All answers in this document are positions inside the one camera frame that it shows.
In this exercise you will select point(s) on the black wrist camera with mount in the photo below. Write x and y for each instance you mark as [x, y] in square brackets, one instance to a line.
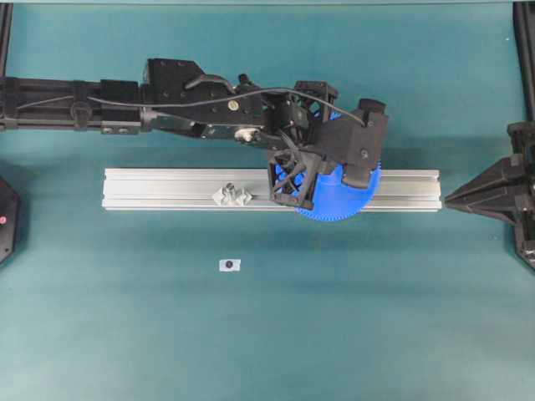
[355, 145]

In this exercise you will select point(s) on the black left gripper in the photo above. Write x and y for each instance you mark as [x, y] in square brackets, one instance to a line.
[292, 119]

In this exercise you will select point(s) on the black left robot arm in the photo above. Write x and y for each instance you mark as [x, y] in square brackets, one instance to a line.
[178, 97]

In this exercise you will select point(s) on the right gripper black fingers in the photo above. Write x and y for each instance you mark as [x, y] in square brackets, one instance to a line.
[493, 193]

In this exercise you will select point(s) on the silver aluminium extrusion rail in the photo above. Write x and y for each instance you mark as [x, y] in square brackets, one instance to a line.
[192, 189]

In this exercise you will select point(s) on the large blue plastic gear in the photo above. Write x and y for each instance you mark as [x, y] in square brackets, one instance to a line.
[335, 201]

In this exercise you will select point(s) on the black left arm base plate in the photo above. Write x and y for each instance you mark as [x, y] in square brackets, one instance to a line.
[10, 205]

